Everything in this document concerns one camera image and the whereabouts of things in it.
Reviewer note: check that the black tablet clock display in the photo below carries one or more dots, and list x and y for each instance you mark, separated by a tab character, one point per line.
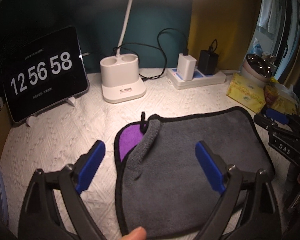
44	73

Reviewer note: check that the yellow wet wipes pack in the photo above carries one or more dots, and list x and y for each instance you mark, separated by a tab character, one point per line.
285	104

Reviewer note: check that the purple and grey towel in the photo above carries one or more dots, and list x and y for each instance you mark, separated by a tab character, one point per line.
160	184

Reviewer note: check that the black power adapter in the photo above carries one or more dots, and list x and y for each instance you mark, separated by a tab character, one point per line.
207	62

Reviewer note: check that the operator fingertip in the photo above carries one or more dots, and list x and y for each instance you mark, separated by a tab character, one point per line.
137	234

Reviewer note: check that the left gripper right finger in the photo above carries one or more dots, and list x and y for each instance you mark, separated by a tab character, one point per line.
213	166

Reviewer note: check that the dark green curtain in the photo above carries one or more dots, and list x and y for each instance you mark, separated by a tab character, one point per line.
156	30

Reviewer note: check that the white hanging shirt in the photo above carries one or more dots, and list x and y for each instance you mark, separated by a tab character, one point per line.
269	17

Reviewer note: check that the yellow curtain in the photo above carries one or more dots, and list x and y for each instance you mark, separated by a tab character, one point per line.
231	22

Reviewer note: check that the white power strip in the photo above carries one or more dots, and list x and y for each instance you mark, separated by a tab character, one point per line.
199	80

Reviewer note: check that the yellow tissue box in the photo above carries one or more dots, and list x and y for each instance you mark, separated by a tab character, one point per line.
246	93

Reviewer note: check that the white USB charger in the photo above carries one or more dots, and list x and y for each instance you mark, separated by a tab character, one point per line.
185	67

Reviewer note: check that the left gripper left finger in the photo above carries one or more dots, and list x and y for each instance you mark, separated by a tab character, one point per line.
87	165

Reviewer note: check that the white desk lamp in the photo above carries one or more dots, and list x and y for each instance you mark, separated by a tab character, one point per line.
120	73

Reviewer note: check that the stainless steel bowl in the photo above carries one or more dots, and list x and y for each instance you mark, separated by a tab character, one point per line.
256	70

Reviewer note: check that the white patterned tablecloth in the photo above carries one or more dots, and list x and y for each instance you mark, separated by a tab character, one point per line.
60	135

